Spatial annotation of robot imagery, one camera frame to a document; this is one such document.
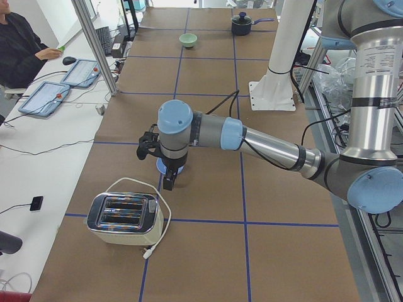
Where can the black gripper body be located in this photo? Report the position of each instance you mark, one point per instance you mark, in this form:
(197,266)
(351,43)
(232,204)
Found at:
(174,165)

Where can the black computer mouse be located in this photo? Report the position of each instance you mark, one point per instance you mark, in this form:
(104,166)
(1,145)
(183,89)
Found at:
(68,60)

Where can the small black square device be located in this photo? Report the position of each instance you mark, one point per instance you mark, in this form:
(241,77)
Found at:
(36,203)

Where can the blue teach pendant far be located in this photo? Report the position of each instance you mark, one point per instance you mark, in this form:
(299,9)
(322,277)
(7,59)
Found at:
(81,74)

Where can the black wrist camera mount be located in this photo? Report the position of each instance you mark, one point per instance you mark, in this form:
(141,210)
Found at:
(149,144)

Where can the green bowl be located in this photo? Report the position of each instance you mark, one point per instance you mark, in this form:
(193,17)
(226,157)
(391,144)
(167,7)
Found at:
(188,40)

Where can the black keyboard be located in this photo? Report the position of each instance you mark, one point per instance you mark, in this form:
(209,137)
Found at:
(104,38)

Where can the cream toaster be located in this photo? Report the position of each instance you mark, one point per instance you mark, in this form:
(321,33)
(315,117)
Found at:
(126,218)

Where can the blue bowl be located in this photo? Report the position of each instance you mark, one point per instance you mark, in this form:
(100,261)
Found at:
(162,168)

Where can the seated person in black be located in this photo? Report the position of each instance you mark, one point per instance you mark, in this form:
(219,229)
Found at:
(22,52)

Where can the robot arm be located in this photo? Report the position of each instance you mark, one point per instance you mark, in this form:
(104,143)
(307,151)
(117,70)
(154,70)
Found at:
(364,174)

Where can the brown paper table mat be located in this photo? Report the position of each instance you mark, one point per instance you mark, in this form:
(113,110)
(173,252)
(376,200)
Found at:
(242,229)

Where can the blue teach pendant near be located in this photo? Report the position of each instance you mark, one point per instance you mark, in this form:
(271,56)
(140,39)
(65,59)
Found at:
(45,99)

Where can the dark blue saucepan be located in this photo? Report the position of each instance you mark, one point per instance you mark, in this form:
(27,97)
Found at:
(242,23)

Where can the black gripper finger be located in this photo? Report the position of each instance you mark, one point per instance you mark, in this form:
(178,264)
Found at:
(169,179)

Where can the blue teach pendant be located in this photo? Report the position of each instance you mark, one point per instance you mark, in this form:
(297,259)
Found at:
(81,74)
(45,99)

